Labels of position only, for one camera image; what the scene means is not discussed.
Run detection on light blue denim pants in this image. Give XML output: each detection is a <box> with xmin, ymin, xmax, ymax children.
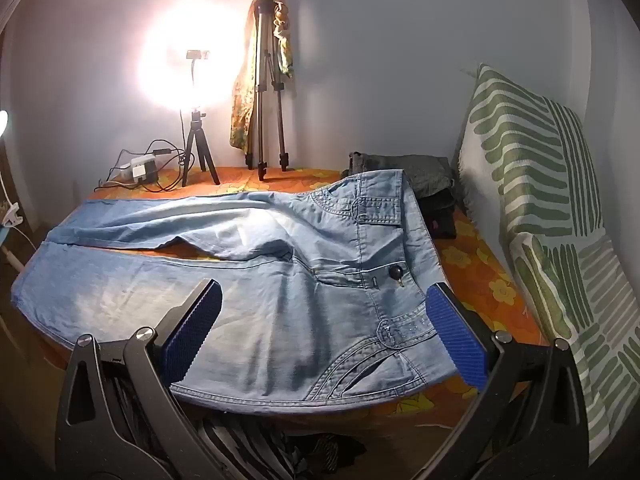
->
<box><xmin>11</xmin><ymin>169</ymin><xmax>448</xmax><ymax>416</ymax></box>

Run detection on orange floral bed sheet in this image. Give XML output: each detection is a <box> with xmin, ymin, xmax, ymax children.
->
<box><xmin>30</xmin><ymin>164</ymin><xmax>547</xmax><ymax>441</ymax></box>

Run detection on tall black tripod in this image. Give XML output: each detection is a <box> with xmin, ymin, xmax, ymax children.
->
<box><xmin>245</xmin><ymin>0</ymin><xmax>291</xmax><ymax>181</ymax></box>

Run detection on white clip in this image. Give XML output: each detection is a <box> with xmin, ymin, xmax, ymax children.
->
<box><xmin>0</xmin><ymin>201</ymin><xmax>24</xmax><ymax>227</ymax></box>

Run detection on green striped white pillow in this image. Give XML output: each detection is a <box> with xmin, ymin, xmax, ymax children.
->
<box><xmin>452</xmin><ymin>63</ymin><xmax>607</xmax><ymax>248</ymax></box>
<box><xmin>510</xmin><ymin>227</ymin><xmax>632</xmax><ymax>467</ymax></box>

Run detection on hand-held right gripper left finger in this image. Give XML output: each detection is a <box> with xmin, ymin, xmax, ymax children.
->
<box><xmin>54</xmin><ymin>278</ymin><xmax>236</xmax><ymax>480</ymax></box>

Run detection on white power adapter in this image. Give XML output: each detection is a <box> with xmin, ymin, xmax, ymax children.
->
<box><xmin>130</xmin><ymin>157</ymin><xmax>159</xmax><ymax>184</ymax></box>

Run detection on bright ring light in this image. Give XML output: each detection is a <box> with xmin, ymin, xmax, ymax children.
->
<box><xmin>136</xmin><ymin>0</ymin><xmax>252</xmax><ymax>112</ymax></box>

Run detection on black folded garment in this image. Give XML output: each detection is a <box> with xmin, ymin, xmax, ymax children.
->
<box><xmin>417</xmin><ymin>189</ymin><xmax>459</xmax><ymax>239</ymax></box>

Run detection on yellow green patterned cloth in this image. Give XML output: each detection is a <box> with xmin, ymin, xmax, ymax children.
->
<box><xmin>229</xmin><ymin>0</ymin><xmax>296</xmax><ymax>153</ymax></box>

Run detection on small black tripod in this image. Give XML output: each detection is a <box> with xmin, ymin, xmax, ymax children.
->
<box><xmin>181</xmin><ymin>109</ymin><xmax>221</xmax><ymax>187</ymax></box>

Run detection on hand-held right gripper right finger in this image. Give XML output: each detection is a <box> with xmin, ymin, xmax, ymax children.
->
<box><xmin>424</xmin><ymin>282</ymin><xmax>591</xmax><ymax>480</ymax></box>

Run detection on black cable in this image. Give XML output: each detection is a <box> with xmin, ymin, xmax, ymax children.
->
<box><xmin>106</xmin><ymin>141</ymin><xmax>190</xmax><ymax>194</ymax></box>

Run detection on grey folded garment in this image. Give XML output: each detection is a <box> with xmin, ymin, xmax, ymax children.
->
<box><xmin>348</xmin><ymin>151</ymin><xmax>455</xmax><ymax>197</ymax></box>

